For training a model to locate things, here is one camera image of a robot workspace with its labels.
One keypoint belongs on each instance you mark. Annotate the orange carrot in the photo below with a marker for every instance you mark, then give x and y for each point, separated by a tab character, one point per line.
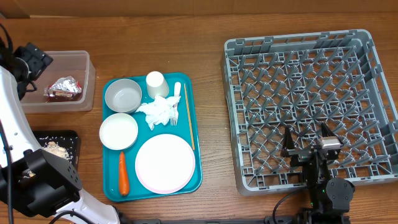
124	187

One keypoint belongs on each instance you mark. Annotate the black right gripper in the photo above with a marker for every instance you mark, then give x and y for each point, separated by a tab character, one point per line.
299	155

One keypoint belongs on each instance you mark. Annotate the teal serving tray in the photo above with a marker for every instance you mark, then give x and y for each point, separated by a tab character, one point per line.
181	129

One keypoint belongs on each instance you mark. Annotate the grey dishwasher rack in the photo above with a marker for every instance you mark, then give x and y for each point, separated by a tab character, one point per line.
302	81

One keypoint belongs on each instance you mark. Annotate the crumpled white napkin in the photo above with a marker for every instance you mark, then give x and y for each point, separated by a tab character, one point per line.
160	111

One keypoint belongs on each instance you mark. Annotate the grey bowl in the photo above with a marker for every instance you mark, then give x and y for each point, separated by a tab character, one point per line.
123	96

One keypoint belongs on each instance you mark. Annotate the white paper cup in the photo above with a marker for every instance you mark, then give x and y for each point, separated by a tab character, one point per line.
156	85

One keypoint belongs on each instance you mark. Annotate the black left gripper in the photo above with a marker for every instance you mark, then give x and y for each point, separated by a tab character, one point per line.
37	58

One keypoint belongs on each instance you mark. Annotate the foil wrapper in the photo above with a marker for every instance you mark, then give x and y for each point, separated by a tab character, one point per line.
64	89

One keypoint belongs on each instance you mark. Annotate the black waste tray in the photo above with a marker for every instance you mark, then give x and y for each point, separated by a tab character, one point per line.
64	138

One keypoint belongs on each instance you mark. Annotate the wooden chopstick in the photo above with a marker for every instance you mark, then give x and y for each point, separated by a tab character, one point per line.
189	117

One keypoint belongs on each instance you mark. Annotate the pink plate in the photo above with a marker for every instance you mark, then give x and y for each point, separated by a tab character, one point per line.
165	164

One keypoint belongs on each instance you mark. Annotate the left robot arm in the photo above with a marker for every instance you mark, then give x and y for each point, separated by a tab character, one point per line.
34	181

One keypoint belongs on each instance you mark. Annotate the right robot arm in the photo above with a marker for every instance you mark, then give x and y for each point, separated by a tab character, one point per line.
330	197

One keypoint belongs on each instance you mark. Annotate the rice and peanut pile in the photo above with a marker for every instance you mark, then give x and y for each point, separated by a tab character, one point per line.
55	149

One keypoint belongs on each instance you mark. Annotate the white bowl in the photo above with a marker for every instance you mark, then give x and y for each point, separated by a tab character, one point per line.
118	131

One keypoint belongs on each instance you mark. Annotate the clear plastic bin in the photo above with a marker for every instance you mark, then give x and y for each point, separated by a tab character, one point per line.
68	65

